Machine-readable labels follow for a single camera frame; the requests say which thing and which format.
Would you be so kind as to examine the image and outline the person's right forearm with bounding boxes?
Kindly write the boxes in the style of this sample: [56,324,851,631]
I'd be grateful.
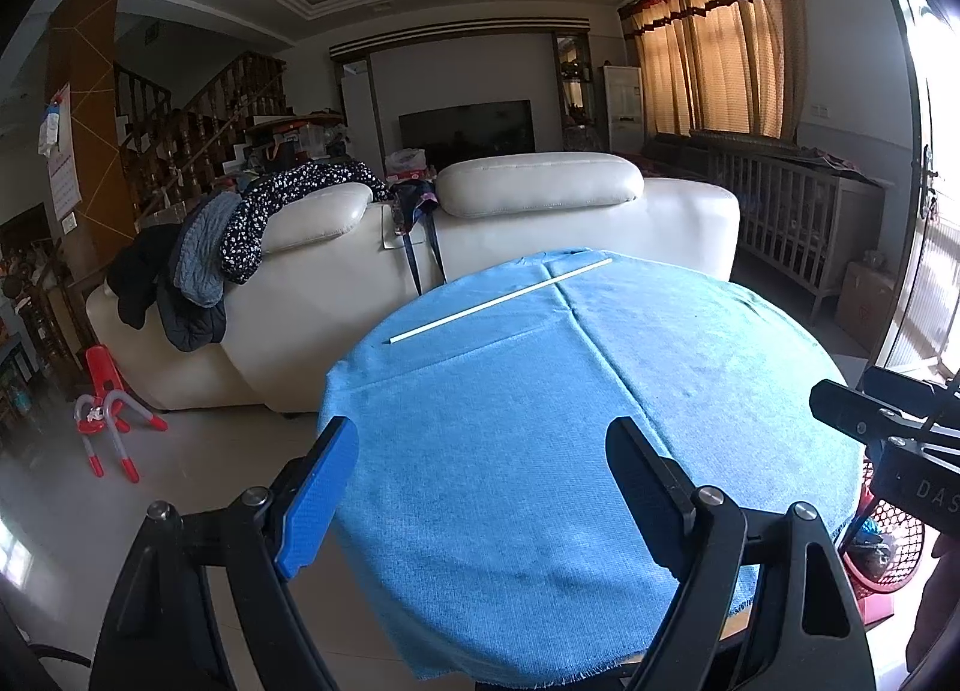
[904,526,960,677]

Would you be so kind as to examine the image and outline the brown wooden pillar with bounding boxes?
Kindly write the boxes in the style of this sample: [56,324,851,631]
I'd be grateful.
[45,0,141,274]

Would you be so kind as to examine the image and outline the floral dark garment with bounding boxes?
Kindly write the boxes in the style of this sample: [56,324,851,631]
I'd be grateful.
[220,161,392,286]

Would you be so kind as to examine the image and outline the wall calendar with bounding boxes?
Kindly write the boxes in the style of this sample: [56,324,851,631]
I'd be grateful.
[37,83,85,236]

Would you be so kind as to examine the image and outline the white wooden crib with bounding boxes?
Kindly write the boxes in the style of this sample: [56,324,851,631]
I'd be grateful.
[707,142,895,326]

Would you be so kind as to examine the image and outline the thin white stick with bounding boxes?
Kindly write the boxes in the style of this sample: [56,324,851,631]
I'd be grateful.
[388,256,613,346]

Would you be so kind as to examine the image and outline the white standing air conditioner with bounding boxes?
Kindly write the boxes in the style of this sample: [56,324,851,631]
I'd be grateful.
[603,64,645,154]

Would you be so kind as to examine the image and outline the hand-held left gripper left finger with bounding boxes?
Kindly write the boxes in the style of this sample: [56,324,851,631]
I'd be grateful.
[90,417,359,691]

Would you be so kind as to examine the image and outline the blue tablecloth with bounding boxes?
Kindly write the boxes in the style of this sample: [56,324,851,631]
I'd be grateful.
[316,250,865,684]

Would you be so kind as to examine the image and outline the dark bag with straps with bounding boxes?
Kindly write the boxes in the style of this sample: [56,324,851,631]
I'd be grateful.
[388,179,449,289]

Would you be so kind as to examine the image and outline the black jacket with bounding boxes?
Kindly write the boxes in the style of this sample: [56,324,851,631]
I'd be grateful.
[106,221,182,331]

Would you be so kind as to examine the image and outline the cardboard box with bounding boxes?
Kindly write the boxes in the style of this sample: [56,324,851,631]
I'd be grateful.
[833,259,899,352]

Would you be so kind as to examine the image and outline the black television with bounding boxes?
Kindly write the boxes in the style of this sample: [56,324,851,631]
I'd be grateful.
[397,99,536,157]

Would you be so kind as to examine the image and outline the dark display cabinet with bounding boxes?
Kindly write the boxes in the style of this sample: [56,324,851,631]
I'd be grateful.
[553,29,602,139]

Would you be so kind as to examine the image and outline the wooden staircase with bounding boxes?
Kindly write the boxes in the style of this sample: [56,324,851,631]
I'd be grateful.
[112,52,290,214]

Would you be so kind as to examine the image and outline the white leather sofa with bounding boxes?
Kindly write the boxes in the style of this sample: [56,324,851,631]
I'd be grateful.
[86,151,741,414]

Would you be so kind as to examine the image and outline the grey knit garment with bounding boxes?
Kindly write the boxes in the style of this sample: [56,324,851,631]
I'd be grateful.
[171,191,245,309]

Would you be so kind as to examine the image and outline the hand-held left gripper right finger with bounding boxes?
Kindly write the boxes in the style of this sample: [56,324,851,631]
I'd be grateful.
[606,417,875,691]

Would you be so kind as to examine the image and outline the dark blue garment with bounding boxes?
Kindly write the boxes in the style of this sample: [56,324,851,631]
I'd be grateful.
[156,277,227,353]

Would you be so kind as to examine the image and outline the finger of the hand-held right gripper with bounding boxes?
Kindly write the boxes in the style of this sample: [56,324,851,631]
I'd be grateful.
[862,365,960,422]
[810,380,931,444]

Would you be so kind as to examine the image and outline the tan curtains with red trim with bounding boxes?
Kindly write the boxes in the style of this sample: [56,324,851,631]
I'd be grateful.
[617,0,809,139]

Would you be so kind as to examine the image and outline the red mesh basket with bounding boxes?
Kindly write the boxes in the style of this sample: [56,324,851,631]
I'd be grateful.
[838,462,928,599]

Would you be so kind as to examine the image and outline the red and white toy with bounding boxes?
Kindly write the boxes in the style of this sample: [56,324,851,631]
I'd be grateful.
[73,344,170,484]

